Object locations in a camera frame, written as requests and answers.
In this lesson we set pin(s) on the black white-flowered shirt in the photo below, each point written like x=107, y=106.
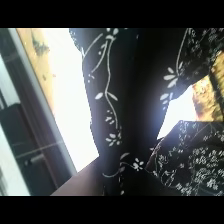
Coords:
x=126, y=100

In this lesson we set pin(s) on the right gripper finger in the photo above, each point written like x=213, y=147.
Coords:
x=85, y=183

